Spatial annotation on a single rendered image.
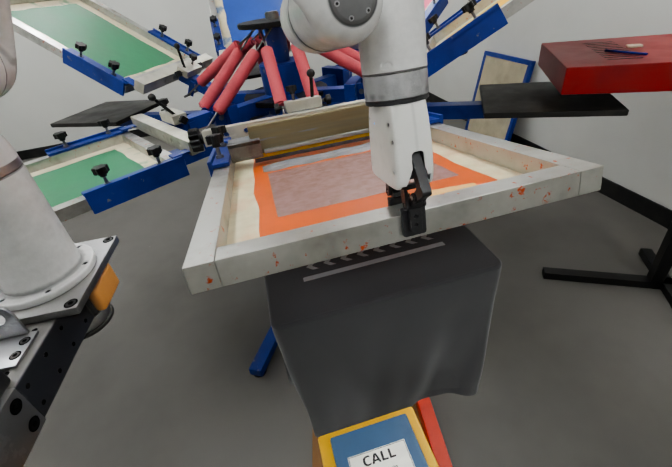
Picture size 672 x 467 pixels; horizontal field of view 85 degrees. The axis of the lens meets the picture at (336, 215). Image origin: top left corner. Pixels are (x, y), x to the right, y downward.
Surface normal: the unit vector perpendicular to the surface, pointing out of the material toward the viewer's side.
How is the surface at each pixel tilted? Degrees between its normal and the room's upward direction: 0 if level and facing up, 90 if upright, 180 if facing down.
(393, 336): 91
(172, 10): 90
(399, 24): 80
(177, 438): 0
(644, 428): 0
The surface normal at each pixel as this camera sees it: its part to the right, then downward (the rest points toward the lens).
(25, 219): 0.92, 0.11
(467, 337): 0.17, 0.56
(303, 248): 0.22, 0.36
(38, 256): 0.82, 0.22
